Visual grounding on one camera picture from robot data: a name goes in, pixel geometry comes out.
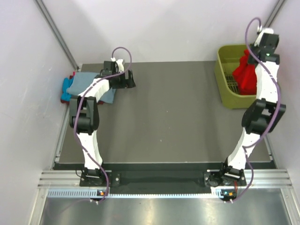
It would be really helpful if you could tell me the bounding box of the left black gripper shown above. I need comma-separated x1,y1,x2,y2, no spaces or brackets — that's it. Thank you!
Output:
112,69,135,89

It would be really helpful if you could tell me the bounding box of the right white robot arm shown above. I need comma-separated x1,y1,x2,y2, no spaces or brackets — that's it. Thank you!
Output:
218,28,286,186

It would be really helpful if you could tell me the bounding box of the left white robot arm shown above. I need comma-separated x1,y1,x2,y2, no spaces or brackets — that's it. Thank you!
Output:
69,58,136,187

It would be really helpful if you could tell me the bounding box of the green plastic basket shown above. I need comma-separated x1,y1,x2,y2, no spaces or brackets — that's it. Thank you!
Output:
214,45,256,109

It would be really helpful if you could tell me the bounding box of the grey-blue folded t shirt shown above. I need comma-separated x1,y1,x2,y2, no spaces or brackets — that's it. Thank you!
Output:
61,72,116,104

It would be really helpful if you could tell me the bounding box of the bright blue folded t shirt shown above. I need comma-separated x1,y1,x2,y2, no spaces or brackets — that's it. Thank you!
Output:
60,77,75,101

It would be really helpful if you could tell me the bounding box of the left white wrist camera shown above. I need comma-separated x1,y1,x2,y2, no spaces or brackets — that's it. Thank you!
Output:
111,57,125,73

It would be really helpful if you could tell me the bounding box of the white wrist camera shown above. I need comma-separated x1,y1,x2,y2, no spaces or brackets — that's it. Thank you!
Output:
111,57,125,73
254,25,274,46

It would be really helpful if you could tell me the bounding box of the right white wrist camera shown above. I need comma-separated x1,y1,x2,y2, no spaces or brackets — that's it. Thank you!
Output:
254,25,274,46

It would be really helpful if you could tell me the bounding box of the white slotted cable duct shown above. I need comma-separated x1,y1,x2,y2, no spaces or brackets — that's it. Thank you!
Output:
47,188,234,200

